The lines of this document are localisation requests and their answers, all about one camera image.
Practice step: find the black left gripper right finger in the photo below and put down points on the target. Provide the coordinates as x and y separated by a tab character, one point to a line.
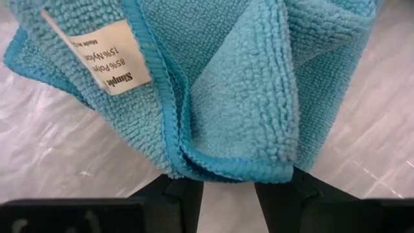
307	213

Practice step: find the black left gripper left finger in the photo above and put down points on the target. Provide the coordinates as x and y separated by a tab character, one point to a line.
161	210

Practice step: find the blue microfiber towel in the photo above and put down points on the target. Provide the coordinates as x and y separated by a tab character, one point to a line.
226	97

